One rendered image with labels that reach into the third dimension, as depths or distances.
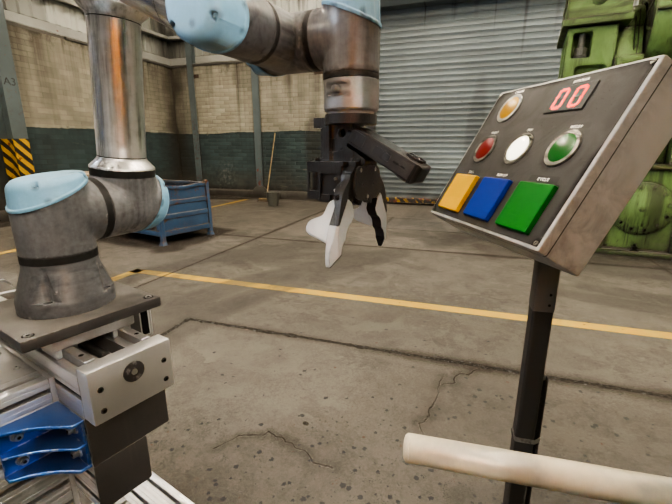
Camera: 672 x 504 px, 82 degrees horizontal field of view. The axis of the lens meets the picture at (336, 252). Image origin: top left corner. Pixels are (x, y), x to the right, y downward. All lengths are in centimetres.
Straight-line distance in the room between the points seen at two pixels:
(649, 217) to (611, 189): 450
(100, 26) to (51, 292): 45
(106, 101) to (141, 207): 19
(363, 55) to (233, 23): 16
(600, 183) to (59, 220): 80
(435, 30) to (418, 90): 105
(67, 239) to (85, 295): 10
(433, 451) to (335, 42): 60
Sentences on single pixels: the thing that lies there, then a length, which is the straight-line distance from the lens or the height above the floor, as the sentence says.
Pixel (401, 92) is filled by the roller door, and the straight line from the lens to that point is 829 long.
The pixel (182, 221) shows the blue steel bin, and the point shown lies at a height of 24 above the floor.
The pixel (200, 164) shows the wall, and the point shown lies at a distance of 1024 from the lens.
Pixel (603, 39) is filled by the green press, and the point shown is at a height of 216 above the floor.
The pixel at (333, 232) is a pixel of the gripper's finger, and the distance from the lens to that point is 51.
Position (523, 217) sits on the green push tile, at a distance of 61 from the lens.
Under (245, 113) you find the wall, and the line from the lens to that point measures 953.
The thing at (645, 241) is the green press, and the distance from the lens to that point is 521.
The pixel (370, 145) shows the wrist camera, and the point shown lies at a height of 109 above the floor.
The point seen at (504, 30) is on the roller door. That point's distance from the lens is 836.
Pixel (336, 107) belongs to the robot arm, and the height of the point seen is 114.
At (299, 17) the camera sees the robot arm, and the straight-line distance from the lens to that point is 59.
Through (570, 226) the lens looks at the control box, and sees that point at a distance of 59.
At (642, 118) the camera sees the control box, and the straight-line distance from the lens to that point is 64.
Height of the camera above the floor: 109
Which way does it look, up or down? 15 degrees down
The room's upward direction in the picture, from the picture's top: straight up
